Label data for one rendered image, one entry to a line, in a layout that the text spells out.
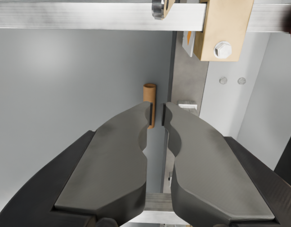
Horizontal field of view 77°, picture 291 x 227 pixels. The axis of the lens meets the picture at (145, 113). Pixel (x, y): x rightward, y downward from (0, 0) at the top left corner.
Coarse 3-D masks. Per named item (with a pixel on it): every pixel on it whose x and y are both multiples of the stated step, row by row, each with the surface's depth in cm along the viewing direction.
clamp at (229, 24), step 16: (208, 0) 21; (224, 0) 20; (240, 0) 20; (208, 16) 21; (224, 16) 21; (240, 16) 21; (208, 32) 22; (224, 32) 22; (240, 32) 22; (208, 48) 23; (240, 48) 23
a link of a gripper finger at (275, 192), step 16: (240, 144) 8; (240, 160) 7; (256, 160) 7; (256, 176) 6; (272, 176) 6; (272, 192) 6; (288, 192) 6; (272, 208) 5; (288, 208) 5; (240, 224) 5; (256, 224) 5; (272, 224) 5; (288, 224) 5
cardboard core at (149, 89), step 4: (144, 84) 115; (148, 84) 116; (152, 84) 116; (144, 88) 112; (148, 88) 110; (152, 88) 111; (144, 92) 113; (148, 92) 112; (152, 92) 112; (144, 96) 115; (148, 96) 113; (152, 96) 114; (144, 100) 116; (148, 100) 114; (152, 100) 115; (152, 108) 118; (152, 112) 119; (152, 116) 121; (152, 120) 123; (152, 124) 124; (148, 128) 125
